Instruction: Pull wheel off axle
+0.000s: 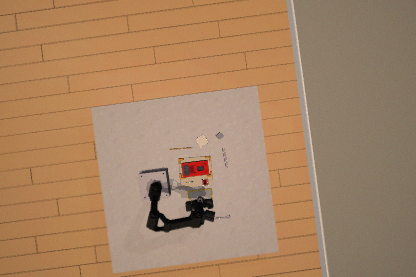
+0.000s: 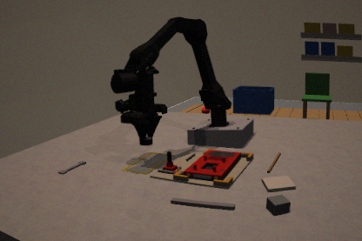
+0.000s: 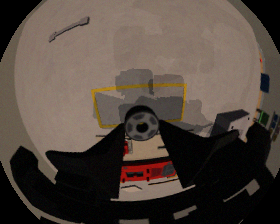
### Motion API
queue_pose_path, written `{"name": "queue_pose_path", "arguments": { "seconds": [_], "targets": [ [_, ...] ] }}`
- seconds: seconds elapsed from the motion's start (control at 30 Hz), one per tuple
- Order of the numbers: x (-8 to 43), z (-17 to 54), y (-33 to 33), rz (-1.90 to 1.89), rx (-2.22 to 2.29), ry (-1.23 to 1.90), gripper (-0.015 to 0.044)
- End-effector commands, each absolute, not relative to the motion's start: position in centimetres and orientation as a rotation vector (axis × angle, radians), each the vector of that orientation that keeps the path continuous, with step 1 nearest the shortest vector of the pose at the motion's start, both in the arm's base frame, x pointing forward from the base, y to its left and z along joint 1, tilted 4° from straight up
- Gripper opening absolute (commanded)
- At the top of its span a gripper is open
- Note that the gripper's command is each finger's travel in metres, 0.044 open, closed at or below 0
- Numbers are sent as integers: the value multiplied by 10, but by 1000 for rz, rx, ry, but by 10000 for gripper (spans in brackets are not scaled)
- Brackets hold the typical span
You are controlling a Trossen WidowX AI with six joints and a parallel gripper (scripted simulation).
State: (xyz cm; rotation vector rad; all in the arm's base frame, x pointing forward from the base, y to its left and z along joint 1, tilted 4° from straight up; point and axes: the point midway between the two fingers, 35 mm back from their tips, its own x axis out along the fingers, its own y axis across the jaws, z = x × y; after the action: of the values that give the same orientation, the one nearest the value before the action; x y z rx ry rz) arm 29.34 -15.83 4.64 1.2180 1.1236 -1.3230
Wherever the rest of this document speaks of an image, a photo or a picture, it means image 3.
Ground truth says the dark grey wheel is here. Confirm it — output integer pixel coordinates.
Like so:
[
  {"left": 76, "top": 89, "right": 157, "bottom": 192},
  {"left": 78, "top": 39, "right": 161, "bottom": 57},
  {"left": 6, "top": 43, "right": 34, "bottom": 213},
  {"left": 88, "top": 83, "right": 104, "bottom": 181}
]
[{"left": 123, "top": 105, "right": 160, "bottom": 141}]

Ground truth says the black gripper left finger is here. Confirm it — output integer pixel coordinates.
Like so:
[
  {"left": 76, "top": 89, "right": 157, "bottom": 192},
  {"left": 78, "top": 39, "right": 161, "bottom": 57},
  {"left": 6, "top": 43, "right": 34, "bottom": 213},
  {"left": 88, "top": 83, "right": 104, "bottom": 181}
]
[{"left": 46, "top": 123, "right": 125, "bottom": 200}]

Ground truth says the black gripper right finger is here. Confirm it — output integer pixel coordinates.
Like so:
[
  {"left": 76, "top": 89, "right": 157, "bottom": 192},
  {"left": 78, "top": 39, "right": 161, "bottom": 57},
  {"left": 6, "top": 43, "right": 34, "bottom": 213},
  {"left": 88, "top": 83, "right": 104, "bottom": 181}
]
[{"left": 159, "top": 119, "right": 238, "bottom": 189}]

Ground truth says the beige flat slab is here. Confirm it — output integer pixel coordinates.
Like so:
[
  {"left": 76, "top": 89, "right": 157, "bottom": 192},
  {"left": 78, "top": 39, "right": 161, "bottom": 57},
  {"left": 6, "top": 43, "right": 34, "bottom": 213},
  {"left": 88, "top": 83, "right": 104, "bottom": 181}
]
[{"left": 120, "top": 185, "right": 141, "bottom": 193}]

